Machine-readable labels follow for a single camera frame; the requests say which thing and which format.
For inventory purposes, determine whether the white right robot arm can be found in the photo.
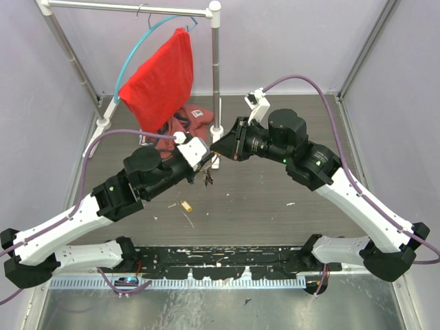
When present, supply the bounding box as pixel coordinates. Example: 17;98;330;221
210;109;430;282

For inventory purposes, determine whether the teal clothes hanger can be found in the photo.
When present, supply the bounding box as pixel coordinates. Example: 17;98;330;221
113;12;199;105

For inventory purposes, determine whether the silver white clothes rack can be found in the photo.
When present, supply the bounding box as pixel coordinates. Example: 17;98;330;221
34;0;225;170

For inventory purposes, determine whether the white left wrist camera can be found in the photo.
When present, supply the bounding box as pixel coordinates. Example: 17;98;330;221
173;131;215;172

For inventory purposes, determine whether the keyring with tagged keys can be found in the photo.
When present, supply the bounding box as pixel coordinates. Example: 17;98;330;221
198;154;219;188

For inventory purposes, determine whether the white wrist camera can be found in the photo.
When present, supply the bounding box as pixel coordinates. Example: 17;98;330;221
173;131;215;172
244;87;270;124

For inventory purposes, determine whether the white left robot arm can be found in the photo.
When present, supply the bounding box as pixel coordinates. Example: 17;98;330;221
1;146;214;289

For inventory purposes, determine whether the grey slotted cable duct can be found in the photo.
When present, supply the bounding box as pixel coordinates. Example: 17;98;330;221
49;276;307;290

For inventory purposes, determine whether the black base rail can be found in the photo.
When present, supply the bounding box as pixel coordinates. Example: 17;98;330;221
98;244;343;281

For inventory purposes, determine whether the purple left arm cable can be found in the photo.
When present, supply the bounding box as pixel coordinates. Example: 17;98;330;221
0;129;179;307

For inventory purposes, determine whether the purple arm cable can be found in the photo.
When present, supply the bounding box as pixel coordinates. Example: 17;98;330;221
0;129;179;307
263;74;440;265

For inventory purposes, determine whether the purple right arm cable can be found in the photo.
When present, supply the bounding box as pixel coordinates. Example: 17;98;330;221
263;74;440;265

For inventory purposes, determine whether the bright red shirt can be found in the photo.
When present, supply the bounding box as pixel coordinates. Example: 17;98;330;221
118;28;194;133

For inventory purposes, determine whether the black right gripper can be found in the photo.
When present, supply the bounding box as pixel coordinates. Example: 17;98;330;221
210;116;291;164

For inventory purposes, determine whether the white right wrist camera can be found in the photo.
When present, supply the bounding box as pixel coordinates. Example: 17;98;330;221
244;87;270;124

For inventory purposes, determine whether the dark red crumpled shirt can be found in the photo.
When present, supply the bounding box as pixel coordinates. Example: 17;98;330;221
139;104;215;159

